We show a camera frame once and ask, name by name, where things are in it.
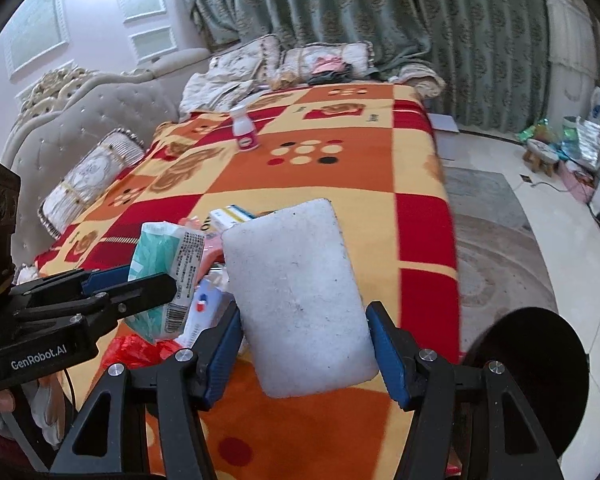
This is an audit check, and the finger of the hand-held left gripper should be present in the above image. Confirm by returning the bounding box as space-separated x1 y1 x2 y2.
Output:
14 273 179 334
11 266 132 309

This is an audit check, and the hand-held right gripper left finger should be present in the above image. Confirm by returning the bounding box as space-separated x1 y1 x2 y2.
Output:
47 302 245 480

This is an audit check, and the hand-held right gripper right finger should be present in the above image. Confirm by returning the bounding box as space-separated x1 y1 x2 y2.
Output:
365 301 566 480

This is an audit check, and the green white tissue packet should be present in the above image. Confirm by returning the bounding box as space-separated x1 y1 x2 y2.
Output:
127 222 206 343

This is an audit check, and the white foam block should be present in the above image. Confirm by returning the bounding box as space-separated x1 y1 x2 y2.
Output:
221 199 378 400

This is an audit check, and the black trash bin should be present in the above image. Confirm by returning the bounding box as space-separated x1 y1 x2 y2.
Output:
462 306 592 461

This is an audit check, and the white capsule packet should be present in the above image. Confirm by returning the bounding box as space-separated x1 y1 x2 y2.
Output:
182 280 237 349

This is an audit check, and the red plastic bag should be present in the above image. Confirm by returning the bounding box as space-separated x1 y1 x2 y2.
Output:
100 335 181 372

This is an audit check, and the pink wrapper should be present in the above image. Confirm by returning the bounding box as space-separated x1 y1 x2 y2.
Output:
180 217 227 282

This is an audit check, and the beige bolster pillow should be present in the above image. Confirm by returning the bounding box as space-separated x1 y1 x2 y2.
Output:
36 129 146 240

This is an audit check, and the white blue medicine box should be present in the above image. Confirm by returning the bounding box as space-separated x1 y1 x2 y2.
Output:
207 205 255 235

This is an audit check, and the round grey rug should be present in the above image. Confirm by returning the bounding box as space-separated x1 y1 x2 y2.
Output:
440 167 562 357

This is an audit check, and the grey tufted sofa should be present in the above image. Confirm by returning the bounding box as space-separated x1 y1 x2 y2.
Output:
0 47 211 271

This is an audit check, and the white bottle pink label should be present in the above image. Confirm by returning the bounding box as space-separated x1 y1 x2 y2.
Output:
229 105 261 152

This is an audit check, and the red orange checked blanket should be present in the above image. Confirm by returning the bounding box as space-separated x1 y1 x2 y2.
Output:
32 82 463 480

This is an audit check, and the small wooden stool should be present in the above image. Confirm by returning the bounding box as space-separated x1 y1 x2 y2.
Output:
525 139 562 177

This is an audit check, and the beige embroidered cushion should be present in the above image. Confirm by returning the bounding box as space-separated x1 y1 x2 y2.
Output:
209 35 282 86
280 42 377 86

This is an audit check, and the green snack bag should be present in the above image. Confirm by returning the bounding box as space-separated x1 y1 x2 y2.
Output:
517 121 549 144

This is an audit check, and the beige throw cloth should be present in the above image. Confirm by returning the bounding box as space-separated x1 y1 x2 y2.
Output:
379 62 447 99

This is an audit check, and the dark garment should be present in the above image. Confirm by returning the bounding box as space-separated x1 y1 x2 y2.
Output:
307 70 352 87

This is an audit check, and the pink garment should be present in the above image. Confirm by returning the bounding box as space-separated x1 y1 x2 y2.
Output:
311 57 347 74

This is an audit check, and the silver insulated bag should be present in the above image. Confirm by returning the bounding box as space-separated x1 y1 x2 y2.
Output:
576 119 600 171

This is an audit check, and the green patterned curtain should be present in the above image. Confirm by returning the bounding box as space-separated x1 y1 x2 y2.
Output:
177 0 551 133

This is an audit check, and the white lace column cover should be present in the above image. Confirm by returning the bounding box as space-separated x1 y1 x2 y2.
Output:
537 0 600 102

